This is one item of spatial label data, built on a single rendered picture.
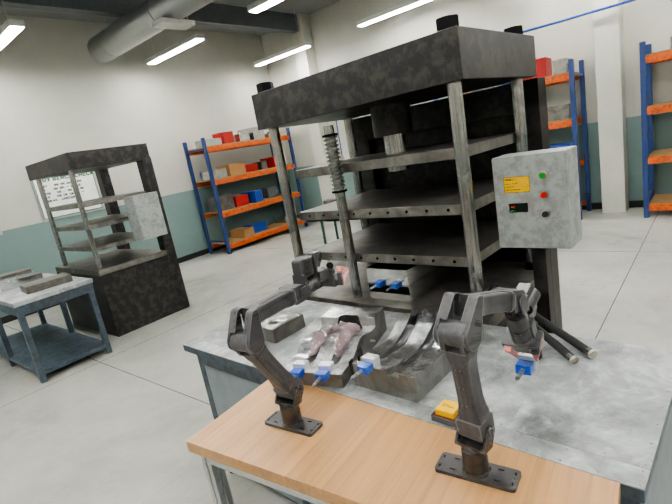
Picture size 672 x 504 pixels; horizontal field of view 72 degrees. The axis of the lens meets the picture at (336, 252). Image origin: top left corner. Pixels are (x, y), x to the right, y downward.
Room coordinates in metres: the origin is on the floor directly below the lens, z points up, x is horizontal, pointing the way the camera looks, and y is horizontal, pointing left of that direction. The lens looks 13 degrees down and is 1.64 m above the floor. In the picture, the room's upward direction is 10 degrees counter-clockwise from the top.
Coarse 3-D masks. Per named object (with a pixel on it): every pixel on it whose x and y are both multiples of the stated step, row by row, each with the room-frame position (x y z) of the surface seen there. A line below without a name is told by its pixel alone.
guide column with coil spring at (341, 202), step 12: (324, 132) 2.50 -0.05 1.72; (336, 144) 2.51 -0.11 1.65; (336, 156) 2.49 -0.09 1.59; (336, 168) 2.49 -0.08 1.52; (348, 216) 2.50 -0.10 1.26; (348, 228) 2.49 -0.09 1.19; (348, 240) 2.49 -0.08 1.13; (348, 252) 2.49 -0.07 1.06; (348, 264) 2.50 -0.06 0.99; (360, 288) 2.50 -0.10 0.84
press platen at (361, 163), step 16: (448, 144) 2.55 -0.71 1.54; (480, 144) 2.18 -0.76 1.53; (496, 144) 2.31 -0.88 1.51; (352, 160) 2.77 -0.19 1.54; (368, 160) 2.42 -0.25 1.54; (384, 160) 2.35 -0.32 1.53; (400, 160) 2.28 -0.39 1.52; (416, 160) 2.22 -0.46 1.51; (432, 160) 2.16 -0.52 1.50; (304, 176) 2.76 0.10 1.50
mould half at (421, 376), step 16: (400, 320) 1.71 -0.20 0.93; (432, 320) 1.64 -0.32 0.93; (416, 336) 1.60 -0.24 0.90; (368, 352) 1.57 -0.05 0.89; (400, 352) 1.53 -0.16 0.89; (432, 352) 1.49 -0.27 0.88; (384, 368) 1.42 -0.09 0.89; (416, 368) 1.38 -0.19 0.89; (432, 368) 1.40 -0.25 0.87; (448, 368) 1.47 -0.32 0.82; (368, 384) 1.46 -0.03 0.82; (384, 384) 1.41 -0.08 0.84; (400, 384) 1.36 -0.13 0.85; (416, 384) 1.33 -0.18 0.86; (432, 384) 1.39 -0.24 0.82; (416, 400) 1.33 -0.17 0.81
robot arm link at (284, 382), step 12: (240, 336) 1.23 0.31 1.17; (240, 348) 1.22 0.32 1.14; (264, 348) 1.25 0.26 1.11; (252, 360) 1.25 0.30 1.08; (264, 360) 1.25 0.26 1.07; (276, 360) 1.29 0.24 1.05; (264, 372) 1.27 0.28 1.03; (276, 372) 1.28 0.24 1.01; (288, 372) 1.32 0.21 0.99; (276, 384) 1.30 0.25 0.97; (288, 384) 1.30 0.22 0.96; (300, 384) 1.35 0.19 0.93; (288, 396) 1.31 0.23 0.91
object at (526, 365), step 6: (522, 354) 1.23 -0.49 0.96; (528, 354) 1.23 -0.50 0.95; (522, 360) 1.22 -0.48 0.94; (528, 360) 1.21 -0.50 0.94; (534, 360) 1.20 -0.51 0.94; (516, 366) 1.20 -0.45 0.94; (522, 366) 1.19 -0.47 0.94; (528, 366) 1.18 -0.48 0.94; (534, 366) 1.20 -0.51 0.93; (516, 372) 1.20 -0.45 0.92; (522, 372) 1.17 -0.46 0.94; (528, 372) 1.18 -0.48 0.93; (534, 372) 1.20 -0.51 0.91; (516, 378) 1.15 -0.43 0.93
